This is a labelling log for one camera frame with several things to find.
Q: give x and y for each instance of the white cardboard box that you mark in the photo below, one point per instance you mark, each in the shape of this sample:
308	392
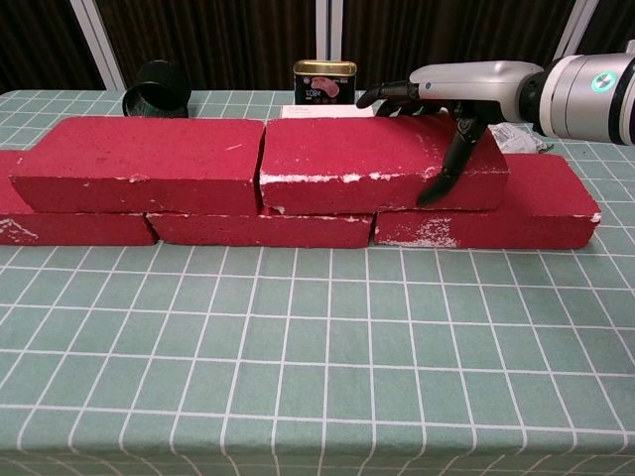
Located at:
322	112

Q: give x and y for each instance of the red foam brick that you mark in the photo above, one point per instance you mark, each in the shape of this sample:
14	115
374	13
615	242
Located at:
347	149
149	154
74	229
546	193
258	230

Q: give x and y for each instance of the green checked tablecloth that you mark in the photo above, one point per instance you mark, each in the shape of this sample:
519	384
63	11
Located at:
297	372

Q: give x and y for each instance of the luncheon meat can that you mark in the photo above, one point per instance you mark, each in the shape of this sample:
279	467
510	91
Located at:
325	86

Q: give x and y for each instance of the green snack bag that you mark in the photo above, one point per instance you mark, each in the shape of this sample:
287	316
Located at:
516	139

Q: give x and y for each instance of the black mesh pen holder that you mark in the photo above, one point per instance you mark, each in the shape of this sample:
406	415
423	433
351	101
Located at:
159	89

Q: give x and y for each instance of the dark brown curtain panel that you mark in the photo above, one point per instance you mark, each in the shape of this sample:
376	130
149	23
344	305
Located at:
213	35
30	39
446	30
615	22

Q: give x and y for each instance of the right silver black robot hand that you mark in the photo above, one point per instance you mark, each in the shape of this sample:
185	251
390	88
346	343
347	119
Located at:
476	86

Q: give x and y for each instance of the white partition post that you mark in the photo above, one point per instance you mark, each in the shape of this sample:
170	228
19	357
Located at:
96	44
570	30
329	30

